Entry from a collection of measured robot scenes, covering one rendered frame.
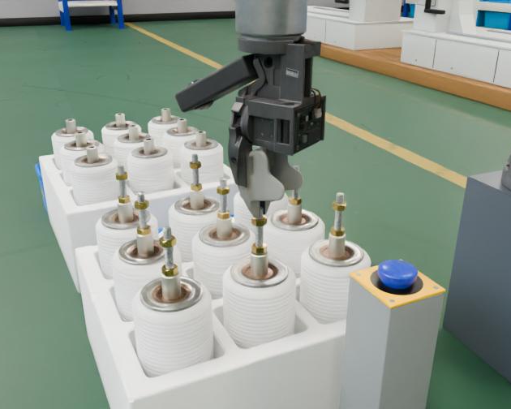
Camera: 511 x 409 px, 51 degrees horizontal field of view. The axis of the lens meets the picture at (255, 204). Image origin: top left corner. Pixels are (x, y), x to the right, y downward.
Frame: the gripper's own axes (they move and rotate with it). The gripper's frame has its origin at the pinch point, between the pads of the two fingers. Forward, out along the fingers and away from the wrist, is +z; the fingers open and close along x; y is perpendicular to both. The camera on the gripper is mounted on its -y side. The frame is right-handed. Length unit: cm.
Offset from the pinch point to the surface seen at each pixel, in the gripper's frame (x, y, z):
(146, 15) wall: 440, -469, 28
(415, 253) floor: 62, 2, 35
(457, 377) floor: 25.7, 22.1, 34.6
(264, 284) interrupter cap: -2.6, 3.1, 9.1
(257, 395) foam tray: -7.3, 5.4, 22.0
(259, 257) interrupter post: -0.9, 1.3, 6.7
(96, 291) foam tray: -8.4, -22.5, 16.5
